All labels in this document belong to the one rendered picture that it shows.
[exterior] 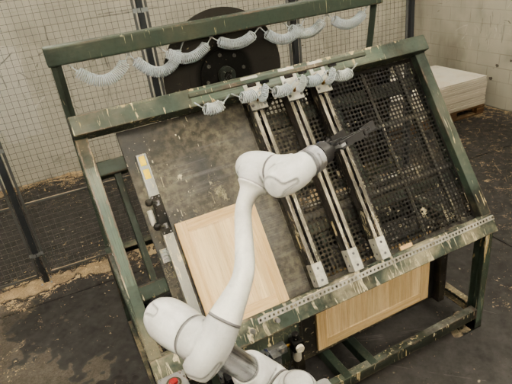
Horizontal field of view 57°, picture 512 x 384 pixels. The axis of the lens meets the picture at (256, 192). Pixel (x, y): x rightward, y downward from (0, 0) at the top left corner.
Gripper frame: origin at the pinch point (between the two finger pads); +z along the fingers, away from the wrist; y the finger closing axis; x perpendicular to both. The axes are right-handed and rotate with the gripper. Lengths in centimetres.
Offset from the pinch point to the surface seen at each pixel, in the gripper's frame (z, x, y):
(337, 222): 39, -55, -80
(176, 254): -40, -25, -103
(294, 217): 20, -40, -86
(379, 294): 64, -122, -104
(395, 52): 134, 10, -74
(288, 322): -13, -83, -85
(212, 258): -26, -37, -101
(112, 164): -40, 28, -122
